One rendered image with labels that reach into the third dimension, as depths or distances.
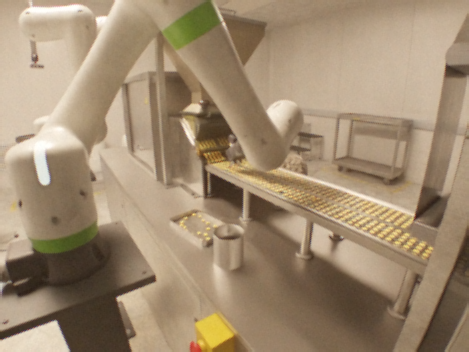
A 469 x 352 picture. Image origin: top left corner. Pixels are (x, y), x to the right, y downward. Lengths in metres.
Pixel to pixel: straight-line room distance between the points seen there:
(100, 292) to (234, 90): 0.45
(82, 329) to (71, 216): 0.25
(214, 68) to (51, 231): 0.41
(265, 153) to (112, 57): 0.40
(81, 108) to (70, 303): 0.38
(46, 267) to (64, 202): 0.14
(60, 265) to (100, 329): 0.18
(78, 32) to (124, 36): 0.49
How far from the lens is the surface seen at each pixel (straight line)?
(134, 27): 0.64
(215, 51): 0.51
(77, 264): 0.53
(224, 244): 0.64
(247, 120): 0.55
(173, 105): 1.31
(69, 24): 1.12
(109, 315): 0.62
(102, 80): 0.62
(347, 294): 0.66
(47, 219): 0.48
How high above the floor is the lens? 1.23
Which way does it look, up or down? 18 degrees down
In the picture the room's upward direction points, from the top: straight up
